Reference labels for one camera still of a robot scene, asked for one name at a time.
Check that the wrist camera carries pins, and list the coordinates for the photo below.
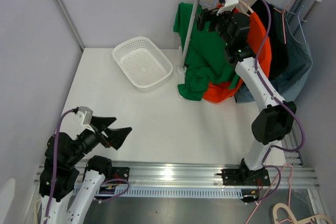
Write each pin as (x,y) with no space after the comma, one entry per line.
(227,5)
(83,117)

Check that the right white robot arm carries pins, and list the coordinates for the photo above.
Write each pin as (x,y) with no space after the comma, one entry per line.
(247,50)

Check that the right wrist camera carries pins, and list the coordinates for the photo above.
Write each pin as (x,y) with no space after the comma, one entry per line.
(227,5)

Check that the black mount plate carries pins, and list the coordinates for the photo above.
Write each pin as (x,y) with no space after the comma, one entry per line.
(231,178)
(118,172)

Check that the beige hanger floor left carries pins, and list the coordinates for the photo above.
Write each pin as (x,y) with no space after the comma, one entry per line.
(36,205)

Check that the black t shirt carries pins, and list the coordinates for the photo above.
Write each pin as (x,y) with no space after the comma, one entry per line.
(279,60)

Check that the left black mount plate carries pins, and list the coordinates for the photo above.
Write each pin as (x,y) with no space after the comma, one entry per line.
(118,172)

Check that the beige hanger on floor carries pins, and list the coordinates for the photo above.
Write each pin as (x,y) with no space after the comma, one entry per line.
(291,218)

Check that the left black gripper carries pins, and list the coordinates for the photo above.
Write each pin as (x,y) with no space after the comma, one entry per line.
(116,136)

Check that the white plastic basket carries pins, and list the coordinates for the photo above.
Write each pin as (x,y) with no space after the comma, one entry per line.
(143,63)

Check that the orange t shirt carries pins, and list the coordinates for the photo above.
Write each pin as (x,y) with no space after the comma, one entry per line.
(219,92)

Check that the green t shirt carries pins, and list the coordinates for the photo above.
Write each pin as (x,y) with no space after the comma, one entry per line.
(208,75)

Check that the beige wooden hanger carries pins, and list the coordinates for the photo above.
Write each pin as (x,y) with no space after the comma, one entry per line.
(245,7)

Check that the blue wire hanger right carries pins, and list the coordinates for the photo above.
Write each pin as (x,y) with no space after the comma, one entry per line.
(300,23)

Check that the white slotted cable duct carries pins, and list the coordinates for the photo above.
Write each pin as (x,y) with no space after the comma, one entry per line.
(170,192)

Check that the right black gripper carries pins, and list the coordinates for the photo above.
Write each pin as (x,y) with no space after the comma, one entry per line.
(210,16)

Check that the pink wire hanger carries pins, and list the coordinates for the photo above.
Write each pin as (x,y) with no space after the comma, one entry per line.
(283,13)

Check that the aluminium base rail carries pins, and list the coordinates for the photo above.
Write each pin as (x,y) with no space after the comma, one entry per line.
(145,172)

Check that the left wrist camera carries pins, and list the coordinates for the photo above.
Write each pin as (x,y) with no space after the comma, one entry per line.
(83,117)

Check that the grey blue t shirt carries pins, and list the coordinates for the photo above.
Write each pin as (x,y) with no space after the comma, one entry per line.
(291,81)

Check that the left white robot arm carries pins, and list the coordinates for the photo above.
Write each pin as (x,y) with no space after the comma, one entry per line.
(58,178)

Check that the right black mount plate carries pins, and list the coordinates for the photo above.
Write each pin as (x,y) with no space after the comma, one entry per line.
(231,178)

